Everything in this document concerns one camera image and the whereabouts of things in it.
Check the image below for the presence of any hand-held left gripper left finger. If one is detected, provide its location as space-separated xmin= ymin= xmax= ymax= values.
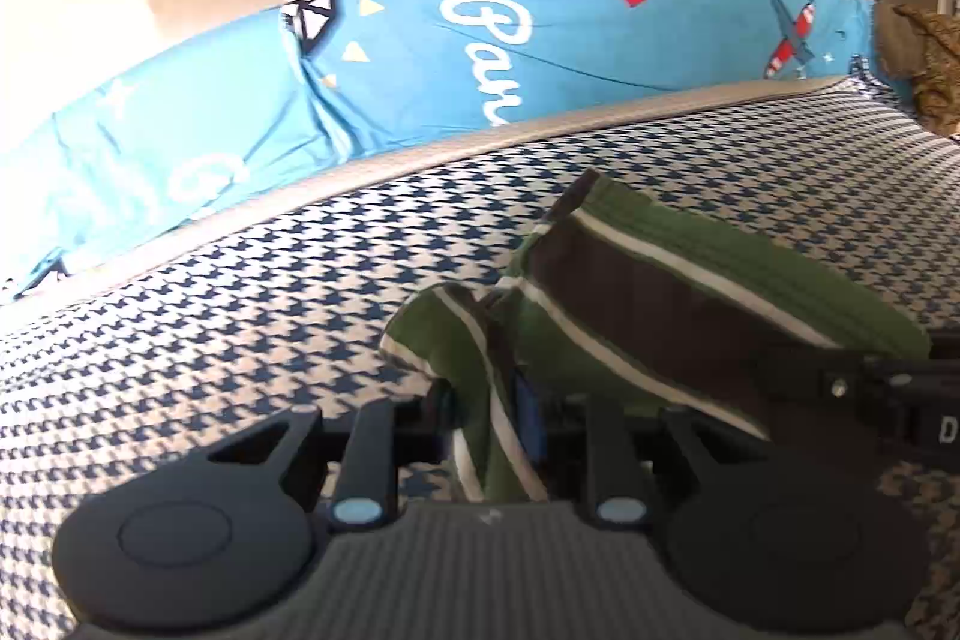
xmin=204 ymin=377 xmax=460 ymax=531

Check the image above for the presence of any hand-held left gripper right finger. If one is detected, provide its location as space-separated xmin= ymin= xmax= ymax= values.
xmin=512 ymin=370 xmax=758 ymax=531

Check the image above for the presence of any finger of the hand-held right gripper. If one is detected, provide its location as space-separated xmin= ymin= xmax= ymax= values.
xmin=750 ymin=344 xmax=865 ymax=450

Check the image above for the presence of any green brown striped shirt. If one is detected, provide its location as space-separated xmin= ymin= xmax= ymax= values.
xmin=379 ymin=169 xmax=935 ymax=506

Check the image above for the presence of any houndstooth woven mat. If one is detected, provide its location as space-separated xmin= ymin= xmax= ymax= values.
xmin=0 ymin=74 xmax=960 ymax=640

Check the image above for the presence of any blue printed bedsheet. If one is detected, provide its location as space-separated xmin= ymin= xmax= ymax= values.
xmin=0 ymin=0 xmax=901 ymax=304

